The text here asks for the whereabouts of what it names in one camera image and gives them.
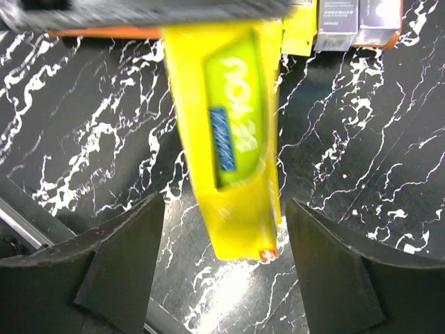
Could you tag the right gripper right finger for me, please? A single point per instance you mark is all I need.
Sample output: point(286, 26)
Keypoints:
point(352, 284)

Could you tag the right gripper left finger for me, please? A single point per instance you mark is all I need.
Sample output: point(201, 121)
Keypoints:
point(98, 282)

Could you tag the yellow toothpaste box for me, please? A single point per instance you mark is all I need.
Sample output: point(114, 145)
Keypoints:
point(299, 28)
point(222, 79)

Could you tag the silver toothpaste box angled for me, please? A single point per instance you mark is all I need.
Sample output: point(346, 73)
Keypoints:
point(337, 25)

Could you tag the silver toothpaste box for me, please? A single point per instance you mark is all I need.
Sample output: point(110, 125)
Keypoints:
point(379, 20)

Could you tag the black toothpaste box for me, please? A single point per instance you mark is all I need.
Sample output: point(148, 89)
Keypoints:
point(82, 14)

